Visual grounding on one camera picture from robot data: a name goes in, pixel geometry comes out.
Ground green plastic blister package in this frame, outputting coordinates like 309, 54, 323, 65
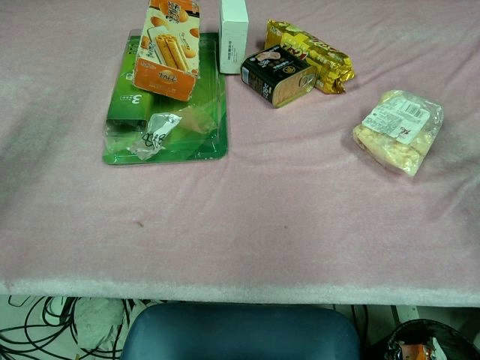
101, 31, 230, 166

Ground orange biscuit roll box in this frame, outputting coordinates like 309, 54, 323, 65
132, 0, 202, 103

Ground black trash bin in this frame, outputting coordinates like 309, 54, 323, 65
382, 318, 480, 360

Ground white cardboard box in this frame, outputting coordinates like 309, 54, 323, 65
218, 0, 250, 75

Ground light yellow snack bag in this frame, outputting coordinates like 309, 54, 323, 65
352, 88, 445, 178

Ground white plastic bag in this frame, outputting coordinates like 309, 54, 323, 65
73, 296, 125, 350

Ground gold foil snack packet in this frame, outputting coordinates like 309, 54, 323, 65
264, 19, 356, 95

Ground pink fleece table cloth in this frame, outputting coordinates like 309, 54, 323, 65
0, 0, 480, 308

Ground black luncheon meat can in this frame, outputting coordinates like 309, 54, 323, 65
240, 44, 320, 110

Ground clear crumpled plastic wrapper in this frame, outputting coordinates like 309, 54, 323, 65
126, 111, 183, 162

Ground black cables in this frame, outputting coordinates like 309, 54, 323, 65
0, 295, 136, 360

